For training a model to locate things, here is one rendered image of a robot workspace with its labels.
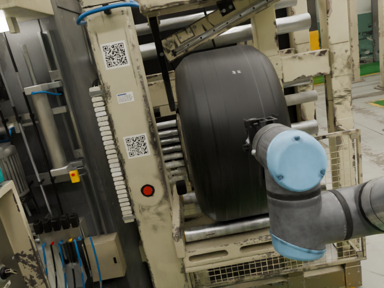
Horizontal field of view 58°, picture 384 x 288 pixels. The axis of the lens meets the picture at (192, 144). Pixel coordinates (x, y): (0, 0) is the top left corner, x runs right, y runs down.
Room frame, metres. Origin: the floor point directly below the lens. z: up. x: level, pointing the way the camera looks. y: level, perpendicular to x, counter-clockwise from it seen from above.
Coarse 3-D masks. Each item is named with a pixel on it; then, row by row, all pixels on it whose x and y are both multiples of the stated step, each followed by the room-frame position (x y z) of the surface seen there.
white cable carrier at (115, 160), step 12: (96, 96) 1.09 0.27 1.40; (96, 108) 1.09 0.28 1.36; (108, 120) 1.13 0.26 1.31; (108, 132) 1.09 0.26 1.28; (108, 144) 1.09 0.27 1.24; (108, 156) 1.09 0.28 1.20; (120, 168) 1.09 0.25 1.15; (120, 180) 1.10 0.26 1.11; (120, 192) 1.09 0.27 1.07; (120, 204) 1.09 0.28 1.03
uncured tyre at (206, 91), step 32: (192, 64) 1.05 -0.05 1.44; (224, 64) 1.01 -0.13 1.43; (256, 64) 0.99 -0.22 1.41; (192, 96) 0.95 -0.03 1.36; (224, 96) 0.93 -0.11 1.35; (256, 96) 0.91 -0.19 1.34; (192, 128) 0.91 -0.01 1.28; (224, 128) 0.89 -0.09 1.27; (192, 160) 0.91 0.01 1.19; (224, 160) 0.87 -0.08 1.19; (256, 160) 0.87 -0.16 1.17; (224, 192) 0.88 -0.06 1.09; (256, 192) 0.89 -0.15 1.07
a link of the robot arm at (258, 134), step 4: (272, 124) 0.65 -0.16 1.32; (276, 124) 0.64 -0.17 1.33; (280, 124) 0.65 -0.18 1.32; (264, 128) 0.64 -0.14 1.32; (268, 128) 0.62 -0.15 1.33; (260, 132) 0.64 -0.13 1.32; (256, 136) 0.65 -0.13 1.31; (260, 136) 0.62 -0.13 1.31; (256, 140) 0.63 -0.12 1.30; (252, 144) 0.66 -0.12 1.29; (256, 144) 0.62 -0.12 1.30; (252, 148) 0.65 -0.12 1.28; (252, 152) 0.62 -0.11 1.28; (256, 156) 0.63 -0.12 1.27
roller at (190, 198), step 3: (192, 192) 1.31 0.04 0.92; (183, 195) 1.29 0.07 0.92; (186, 195) 1.29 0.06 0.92; (189, 195) 1.29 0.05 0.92; (192, 195) 1.29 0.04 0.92; (183, 198) 1.28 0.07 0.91; (186, 198) 1.28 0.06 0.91; (189, 198) 1.28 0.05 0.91; (192, 198) 1.28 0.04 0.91; (195, 198) 1.28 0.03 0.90; (183, 201) 1.31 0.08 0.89; (186, 201) 1.28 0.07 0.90; (189, 201) 1.28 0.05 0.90; (192, 201) 1.28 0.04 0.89; (195, 201) 1.28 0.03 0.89; (183, 204) 1.29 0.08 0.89; (186, 204) 1.29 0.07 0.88
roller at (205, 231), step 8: (256, 216) 1.02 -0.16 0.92; (264, 216) 1.01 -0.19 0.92; (208, 224) 1.03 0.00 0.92; (216, 224) 1.02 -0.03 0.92; (224, 224) 1.01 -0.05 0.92; (232, 224) 1.01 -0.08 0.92; (240, 224) 1.00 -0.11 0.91; (248, 224) 1.00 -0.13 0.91; (256, 224) 1.00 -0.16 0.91; (264, 224) 1.00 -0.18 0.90; (184, 232) 1.03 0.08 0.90; (192, 232) 1.01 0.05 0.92; (200, 232) 1.00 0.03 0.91; (208, 232) 1.00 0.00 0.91; (216, 232) 1.00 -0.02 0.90; (224, 232) 1.00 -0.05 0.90; (232, 232) 1.00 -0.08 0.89; (240, 232) 1.01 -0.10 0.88; (192, 240) 1.00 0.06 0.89
